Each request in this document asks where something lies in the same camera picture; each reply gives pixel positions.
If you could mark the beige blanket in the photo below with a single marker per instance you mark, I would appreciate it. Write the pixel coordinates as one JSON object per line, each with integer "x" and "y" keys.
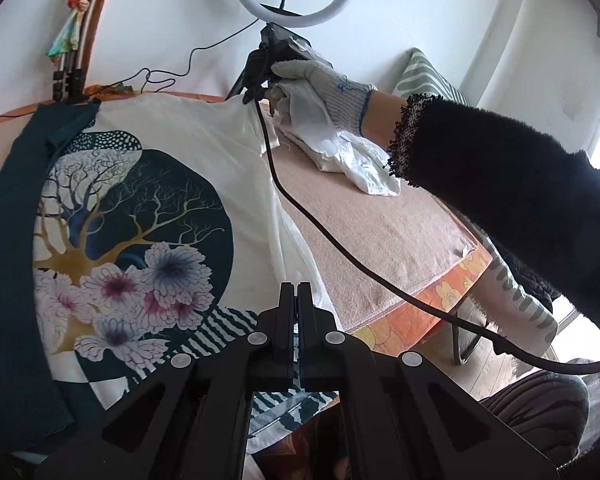
{"x": 380, "y": 240}

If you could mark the green striped pillow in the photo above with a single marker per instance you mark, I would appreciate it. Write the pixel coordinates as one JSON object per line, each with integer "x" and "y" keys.
{"x": 430, "y": 80}

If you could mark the person's right hand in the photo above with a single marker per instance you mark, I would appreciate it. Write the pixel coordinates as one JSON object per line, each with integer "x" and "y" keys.
{"x": 325, "y": 87}

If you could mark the white folded tripod stand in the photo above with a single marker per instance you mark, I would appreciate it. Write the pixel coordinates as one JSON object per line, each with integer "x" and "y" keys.
{"x": 70, "y": 75}

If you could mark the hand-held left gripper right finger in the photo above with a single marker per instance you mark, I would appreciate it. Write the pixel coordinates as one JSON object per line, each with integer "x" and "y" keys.
{"x": 305, "y": 320}

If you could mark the colourful hanging scarf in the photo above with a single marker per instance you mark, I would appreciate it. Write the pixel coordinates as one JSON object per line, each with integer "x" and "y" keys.
{"x": 72, "y": 30}

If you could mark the metal chair leg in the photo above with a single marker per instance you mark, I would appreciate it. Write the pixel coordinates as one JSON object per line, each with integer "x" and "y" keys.
{"x": 461, "y": 340}

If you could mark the dark striped cushion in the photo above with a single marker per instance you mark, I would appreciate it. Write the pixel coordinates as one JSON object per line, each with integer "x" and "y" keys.
{"x": 540, "y": 410}

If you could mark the small white cloth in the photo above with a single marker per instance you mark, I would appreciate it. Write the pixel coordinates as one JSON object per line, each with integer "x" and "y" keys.
{"x": 330, "y": 140}

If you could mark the person's right forearm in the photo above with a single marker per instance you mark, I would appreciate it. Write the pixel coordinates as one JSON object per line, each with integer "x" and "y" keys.
{"x": 510, "y": 180}

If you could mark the white tree print t-shirt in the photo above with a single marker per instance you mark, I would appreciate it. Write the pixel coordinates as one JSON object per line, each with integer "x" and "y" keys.
{"x": 180, "y": 160}

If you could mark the dark green garment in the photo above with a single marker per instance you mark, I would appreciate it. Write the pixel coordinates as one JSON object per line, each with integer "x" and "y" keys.
{"x": 10, "y": 270}

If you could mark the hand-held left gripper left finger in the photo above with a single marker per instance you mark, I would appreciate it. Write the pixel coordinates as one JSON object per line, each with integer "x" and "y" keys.
{"x": 286, "y": 320}

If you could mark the grey patterned white cloth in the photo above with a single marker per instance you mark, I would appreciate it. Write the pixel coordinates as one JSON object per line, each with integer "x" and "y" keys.
{"x": 522, "y": 300}

